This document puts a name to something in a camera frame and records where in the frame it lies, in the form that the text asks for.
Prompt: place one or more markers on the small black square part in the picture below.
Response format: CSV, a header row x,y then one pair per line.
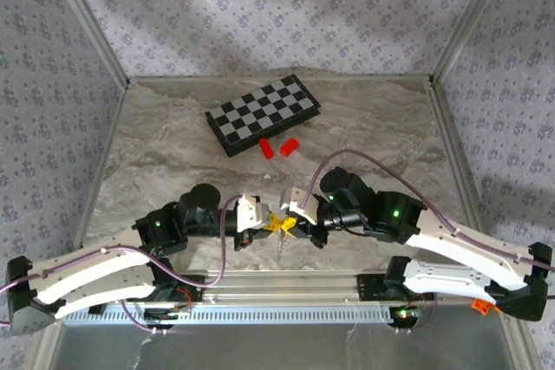
x,y
96,310

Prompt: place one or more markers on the aluminium frame post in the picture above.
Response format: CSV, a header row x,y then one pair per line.
x,y
89,19
471,19

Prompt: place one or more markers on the grey metal sheet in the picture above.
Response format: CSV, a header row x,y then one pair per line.
x,y
260,350

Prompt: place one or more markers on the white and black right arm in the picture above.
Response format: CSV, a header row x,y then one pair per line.
x,y
455,248

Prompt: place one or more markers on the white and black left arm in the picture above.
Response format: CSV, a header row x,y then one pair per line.
x,y
86,266

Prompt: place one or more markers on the black and grey chessboard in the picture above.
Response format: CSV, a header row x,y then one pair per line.
x,y
260,114

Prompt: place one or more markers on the small circuit board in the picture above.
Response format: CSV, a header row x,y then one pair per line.
x,y
160,314
405,315

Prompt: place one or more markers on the red toy brick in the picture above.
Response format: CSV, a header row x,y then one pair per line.
x,y
266,148
289,147

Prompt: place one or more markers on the aluminium table edge rail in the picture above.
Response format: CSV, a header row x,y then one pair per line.
x,y
173,79
101,170
453,149

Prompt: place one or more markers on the long aluminium base rail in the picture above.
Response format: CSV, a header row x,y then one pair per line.
x,y
282,285

